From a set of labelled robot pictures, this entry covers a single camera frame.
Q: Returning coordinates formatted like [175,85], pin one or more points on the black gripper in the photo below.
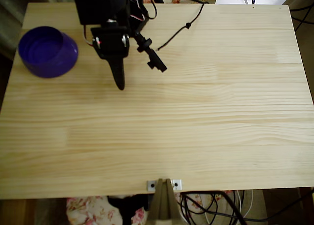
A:
[111,46]

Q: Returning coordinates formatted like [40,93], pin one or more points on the silver metal bracket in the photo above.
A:
[150,185]

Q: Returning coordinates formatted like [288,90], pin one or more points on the floral pink white cloth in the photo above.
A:
[83,210]

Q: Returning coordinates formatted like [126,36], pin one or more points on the grey green curtain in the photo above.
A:
[12,13]

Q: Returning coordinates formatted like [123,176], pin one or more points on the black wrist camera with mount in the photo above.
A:
[154,59]

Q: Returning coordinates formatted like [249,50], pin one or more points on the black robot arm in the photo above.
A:
[98,6]

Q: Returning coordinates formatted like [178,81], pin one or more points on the purple plastic bowl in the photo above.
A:
[41,50]

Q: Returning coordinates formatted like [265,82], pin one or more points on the black fabric item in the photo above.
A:
[127,207]

